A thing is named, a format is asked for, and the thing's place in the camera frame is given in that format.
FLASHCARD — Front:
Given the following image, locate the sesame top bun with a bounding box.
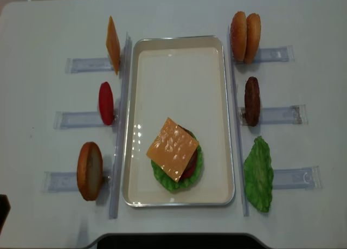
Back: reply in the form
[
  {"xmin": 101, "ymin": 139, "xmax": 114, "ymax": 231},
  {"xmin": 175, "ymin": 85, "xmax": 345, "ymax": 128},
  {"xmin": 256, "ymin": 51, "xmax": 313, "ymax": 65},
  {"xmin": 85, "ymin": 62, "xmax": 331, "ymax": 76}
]
[{"xmin": 230, "ymin": 11, "xmax": 247, "ymax": 61}]

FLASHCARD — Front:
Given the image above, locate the brown meat patty on burger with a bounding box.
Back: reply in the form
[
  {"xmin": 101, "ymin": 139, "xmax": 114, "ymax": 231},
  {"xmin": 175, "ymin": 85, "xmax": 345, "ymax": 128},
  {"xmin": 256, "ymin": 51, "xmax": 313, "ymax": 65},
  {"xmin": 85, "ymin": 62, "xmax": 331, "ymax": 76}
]
[{"xmin": 178, "ymin": 126, "xmax": 198, "ymax": 174}]

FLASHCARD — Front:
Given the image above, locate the orange cheese slice on burger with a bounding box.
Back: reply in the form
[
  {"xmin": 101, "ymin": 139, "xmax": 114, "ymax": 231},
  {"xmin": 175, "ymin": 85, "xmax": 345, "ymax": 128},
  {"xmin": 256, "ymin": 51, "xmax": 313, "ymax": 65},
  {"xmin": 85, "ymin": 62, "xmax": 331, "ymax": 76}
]
[{"xmin": 146, "ymin": 118, "xmax": 200, "ymax": 183}]

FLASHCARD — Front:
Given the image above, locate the red tomato slice on burger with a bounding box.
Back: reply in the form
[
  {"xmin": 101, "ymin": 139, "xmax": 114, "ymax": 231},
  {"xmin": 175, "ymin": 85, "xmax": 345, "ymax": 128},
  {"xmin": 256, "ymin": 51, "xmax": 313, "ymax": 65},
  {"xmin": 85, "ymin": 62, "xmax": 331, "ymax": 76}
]
[{"xmin": 179, "ymin": 160, "xmax": 197, "ymax": 181}]

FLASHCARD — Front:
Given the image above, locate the green lettuce leaf on burger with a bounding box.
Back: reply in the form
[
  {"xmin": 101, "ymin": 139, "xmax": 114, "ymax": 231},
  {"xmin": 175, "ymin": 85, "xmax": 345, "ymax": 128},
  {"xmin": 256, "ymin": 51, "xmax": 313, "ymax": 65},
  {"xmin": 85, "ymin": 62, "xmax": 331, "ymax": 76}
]
[{"xmin": 151, "ymin": 147, "xmax": 203, "ymax": 192}]

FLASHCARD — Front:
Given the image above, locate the upright red tomato slice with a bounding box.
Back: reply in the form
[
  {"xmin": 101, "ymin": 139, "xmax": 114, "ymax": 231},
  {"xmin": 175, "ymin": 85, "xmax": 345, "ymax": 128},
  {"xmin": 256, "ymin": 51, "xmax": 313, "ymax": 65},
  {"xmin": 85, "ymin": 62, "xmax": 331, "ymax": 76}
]
[{"xmin": 98, "ymin": 82, "xmax": 114, "ymax": 125}]

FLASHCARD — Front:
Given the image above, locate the upright brown meat patty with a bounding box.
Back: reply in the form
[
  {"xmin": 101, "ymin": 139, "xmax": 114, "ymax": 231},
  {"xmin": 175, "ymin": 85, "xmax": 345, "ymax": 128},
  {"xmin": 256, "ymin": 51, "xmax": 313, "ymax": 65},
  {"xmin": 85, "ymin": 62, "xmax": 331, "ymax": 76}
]
[{"xmin": 245, "ymin": 76, "xmax": 261, "ymax": 126}]

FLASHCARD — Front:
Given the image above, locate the upright orange cheese slice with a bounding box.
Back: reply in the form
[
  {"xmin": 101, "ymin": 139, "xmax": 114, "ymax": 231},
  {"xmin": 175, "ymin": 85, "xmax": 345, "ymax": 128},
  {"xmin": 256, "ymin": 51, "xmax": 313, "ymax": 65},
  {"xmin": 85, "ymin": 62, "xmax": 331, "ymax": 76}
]
[{"xmin": 106, "ymin": 16, "xmax": 121, "ymax": 75}]

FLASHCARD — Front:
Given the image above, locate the upright green lettuce leaf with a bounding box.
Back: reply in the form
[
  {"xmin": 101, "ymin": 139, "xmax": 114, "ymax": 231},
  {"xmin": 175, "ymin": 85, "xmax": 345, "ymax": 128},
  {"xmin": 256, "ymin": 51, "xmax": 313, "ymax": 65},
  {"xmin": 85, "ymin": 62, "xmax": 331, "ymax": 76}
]
[{"xmin": 243, "ymin": 136, "xmax": 274, "ymax": 213}]

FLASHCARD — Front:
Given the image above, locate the clear holder under tomato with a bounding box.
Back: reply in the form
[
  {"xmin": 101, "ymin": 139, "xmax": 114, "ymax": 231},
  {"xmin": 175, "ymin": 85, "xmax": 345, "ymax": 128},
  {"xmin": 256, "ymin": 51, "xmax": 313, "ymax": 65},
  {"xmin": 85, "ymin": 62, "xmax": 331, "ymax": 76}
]
[{"xmin": 54, "ymin": 111, "xmax": 108, "ymax": 130}]

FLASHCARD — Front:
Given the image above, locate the clear holder under cheese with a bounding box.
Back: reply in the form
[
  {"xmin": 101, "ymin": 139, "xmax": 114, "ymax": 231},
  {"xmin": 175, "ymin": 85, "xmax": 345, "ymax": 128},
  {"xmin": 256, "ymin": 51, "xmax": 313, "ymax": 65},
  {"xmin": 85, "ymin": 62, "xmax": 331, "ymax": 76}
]
[{"xmin": 65, "ymin": 58, "xmax": 114, "ymax": 73}]

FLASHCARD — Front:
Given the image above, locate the clear holder under lettuce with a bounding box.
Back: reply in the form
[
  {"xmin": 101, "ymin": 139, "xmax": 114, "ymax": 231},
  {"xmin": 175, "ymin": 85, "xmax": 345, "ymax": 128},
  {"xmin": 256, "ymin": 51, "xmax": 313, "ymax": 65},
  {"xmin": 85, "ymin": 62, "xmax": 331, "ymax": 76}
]
[{"xmin": 273, "ymin": 166, "xmax": 322, "ymax": 190}]

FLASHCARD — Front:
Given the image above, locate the white rectangular metal tray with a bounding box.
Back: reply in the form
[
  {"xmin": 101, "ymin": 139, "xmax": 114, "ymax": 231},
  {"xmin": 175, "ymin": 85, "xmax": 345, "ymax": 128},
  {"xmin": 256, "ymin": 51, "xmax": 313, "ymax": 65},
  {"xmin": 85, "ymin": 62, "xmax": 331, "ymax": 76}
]
[{"xmin": 123, "ymin": 36, "xmax": 235, "ymax": 207}]

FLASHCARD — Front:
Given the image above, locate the upright bun slice left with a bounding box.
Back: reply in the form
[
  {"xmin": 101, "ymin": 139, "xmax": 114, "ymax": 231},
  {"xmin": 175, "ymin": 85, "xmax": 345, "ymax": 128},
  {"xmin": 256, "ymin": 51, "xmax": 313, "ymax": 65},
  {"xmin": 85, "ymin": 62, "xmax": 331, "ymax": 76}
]
[{"xmin": 76, "ymin": 142, "xmax": 103, "ymax": 201}]

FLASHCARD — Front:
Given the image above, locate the clear holder under patty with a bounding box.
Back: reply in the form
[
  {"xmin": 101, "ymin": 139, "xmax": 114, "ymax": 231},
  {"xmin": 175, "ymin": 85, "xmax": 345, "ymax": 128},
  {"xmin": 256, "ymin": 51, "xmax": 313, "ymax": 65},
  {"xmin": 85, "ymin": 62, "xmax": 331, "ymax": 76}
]
[{"xmin": 238, "ymin": 105, "xmax": 309, "ymax": 126}]

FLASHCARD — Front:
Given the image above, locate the upright plain bun slice right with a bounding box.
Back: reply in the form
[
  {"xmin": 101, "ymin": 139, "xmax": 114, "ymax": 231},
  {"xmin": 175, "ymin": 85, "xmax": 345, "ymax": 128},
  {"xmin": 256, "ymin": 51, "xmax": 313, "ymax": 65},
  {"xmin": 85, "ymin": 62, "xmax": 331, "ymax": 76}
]
[{"xmin": 243, "ymin": 13, "xmax": 261, "ymax": 63}]

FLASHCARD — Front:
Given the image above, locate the clear holder under right buns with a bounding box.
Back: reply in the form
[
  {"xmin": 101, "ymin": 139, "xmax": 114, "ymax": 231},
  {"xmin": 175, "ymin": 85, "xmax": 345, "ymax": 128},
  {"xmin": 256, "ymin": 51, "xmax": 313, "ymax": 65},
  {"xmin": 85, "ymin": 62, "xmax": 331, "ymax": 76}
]
[{"xmin": 252, "ymin": 45, "xmax": 295, "ymax": 63}]

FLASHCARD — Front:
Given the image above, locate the clear holder under left bun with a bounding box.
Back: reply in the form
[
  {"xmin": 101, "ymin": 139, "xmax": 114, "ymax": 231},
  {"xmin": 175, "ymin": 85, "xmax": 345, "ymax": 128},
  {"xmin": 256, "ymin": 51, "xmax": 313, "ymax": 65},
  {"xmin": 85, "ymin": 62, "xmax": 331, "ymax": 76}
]
[{"xmin": 42, "ymin": 170, "xmax": 112, "ymax": 193}]

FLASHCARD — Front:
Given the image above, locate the black base at bottom edge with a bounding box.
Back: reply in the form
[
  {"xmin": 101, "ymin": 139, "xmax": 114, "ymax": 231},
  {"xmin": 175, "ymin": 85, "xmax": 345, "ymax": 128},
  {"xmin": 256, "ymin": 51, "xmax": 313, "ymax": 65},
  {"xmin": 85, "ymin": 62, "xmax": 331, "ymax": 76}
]
[{"xmin": 97, "ymin": 234, "xmax": 266, "ymax": 248}]

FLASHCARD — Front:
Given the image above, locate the dark object at left edge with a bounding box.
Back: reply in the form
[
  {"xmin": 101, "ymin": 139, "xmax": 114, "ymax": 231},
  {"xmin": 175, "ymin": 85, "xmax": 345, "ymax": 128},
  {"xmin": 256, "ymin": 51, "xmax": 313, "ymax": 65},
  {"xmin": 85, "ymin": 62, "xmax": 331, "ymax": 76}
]
[{"xmin": 0, "ymin": 194, "xmax": 11, "ymax": 228}]

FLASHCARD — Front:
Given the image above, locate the left long clear acrylic rail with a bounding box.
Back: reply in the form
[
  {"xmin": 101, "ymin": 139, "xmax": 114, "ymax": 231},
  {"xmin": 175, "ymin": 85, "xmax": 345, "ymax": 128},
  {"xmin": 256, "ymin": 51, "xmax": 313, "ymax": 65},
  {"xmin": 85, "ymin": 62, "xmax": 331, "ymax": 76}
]
[{"xmin": 109, "ymin": 33, "xmax": 132, "ymax": 219}]

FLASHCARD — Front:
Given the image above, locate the long clear acrylic rail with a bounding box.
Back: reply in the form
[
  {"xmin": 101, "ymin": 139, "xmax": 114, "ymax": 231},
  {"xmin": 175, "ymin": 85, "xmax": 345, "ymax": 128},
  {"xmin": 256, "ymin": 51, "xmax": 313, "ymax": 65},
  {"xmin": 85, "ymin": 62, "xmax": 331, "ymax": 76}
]
[
  {"xmin": 109, "ymin": 33, "xmax": 132, "ymax": 219},
  {"xmin": 227, "ymin": 25, "xmax": 249, "ymax": 217}
]

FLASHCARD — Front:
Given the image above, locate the right long clear acrylic rail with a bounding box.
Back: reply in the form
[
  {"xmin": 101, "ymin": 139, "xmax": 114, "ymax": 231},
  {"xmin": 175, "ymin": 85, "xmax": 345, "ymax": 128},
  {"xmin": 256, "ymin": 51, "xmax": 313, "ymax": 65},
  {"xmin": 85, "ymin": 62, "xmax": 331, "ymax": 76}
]
[{"xmin": 227, "ymin": 25, "xmax": 249, "ymax": 217}]

